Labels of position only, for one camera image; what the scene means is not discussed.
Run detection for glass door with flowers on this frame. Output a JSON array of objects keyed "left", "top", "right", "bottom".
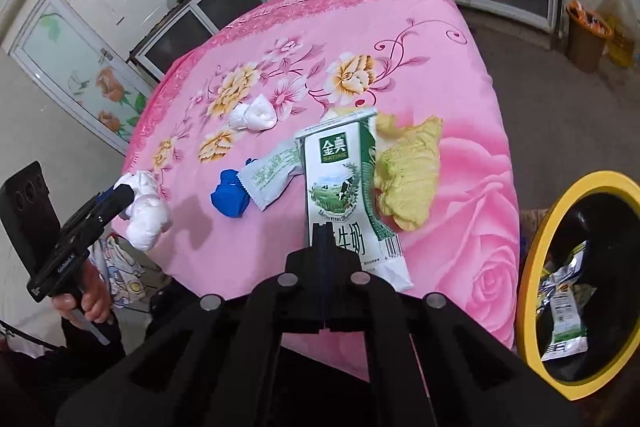
[{"left": 10, "top": 0, "right": 153, "bottom": 154}]

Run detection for blue glove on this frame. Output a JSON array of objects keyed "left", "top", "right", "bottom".
[{"left": 210, "top": 169, "right": 250, "bottom": 219}]

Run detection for yellow rimmed black trash bin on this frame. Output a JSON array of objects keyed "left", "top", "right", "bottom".
[{"left": 515, "top": 171, "right": 639, "bottom": 400}]

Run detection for pink floral tablecloth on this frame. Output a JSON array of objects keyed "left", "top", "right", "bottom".
[{"left": 125, "top": 0, "right": 520, "bottom": 346}]

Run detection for white plastic bag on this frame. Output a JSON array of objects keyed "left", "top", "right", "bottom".
[{"left": 114, "top": 170, "right": 172, "bottom": 253}]

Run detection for person left hand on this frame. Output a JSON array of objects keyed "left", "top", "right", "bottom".
[{"left": 51, "top": 260, "right": 112, "bottom": 329}]

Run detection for white crumpled tissue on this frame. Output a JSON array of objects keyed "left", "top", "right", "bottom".
[{"left": 229, "top": 94, "right": 278, "bottom": 132}]

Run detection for cooking oil jug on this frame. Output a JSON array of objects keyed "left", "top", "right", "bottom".
[{"left": 597, "top": 0, "right": 638, "bottom": 69}]

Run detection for brown trash bucket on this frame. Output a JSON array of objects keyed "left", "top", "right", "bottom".
[{"left": 566, "top": 0, "right": 613, "bottom": 74}]

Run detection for green white milk carton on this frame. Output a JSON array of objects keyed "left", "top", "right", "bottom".
[{"left": 536, "top": 241, "right": 597, "bottom": 362}]

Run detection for white green snack packet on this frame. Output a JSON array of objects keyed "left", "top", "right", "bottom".
[{"left": 238, "top": 140, "right": 304, "bottom": 211}]

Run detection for yellow paper napkin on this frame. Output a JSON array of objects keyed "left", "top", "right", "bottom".
[{"left": 374, "top": 113, "right": 444, "bottom": 232}]

